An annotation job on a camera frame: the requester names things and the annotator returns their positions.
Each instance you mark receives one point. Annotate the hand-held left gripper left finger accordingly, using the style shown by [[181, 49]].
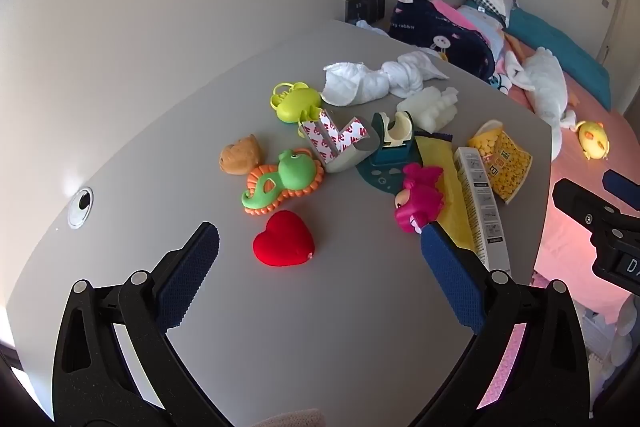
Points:
[[187, 277]]

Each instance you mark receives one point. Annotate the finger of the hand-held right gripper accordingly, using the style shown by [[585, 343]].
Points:
[[622, 189], [575, 202]]

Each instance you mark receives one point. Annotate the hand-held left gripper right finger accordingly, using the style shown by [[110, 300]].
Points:
[[452, 279]]

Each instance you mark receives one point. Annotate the brown squishy toy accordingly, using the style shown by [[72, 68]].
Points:
[[240, 154]]

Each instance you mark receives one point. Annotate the teal tape dispenser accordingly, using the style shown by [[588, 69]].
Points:
[[392, 154]]

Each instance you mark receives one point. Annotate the pink bed sheet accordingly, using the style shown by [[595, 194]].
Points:
[[570, 157]]

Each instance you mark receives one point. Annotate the yellow plush chick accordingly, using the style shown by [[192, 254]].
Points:
[[592, 138]]

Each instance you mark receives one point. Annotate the yellow cloth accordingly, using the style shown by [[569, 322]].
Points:
[[450, 202]]

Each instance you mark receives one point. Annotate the yellow snack packet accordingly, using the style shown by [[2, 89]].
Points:
[[502, 162]]

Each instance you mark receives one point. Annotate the long white cardboard box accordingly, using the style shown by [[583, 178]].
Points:
[[482, 202]]

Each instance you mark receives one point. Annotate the pink toy figure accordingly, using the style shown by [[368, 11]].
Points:
[[420, 199]]

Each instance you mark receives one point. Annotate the red heart toy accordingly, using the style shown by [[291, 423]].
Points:
[[282, 239]]

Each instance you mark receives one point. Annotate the white plush toy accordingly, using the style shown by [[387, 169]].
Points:
[[542, 82]]

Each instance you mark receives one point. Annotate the green and orange seahorse toy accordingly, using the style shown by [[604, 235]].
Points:
[[280, 179]]

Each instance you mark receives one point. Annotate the teal blanket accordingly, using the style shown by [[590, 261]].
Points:
[[555, 42]]

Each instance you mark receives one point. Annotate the light blue folded cloth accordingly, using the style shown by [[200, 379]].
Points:
[[480, 23]]

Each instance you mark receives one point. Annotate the yellow-green crab toy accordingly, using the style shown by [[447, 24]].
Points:
[[295, 102]]

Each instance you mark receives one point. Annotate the navy printed blanket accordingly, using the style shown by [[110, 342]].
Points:
[[445, 37]]

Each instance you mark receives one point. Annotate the white knotted towel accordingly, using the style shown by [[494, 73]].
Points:
[[370, 82]]

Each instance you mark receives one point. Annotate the pink folded blanket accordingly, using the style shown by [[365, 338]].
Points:
[[445, 8]]

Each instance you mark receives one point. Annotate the small white cloth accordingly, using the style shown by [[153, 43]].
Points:
[[371, 28]]

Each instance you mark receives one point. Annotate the black wall socket panel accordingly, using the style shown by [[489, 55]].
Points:
[[365, 7]]

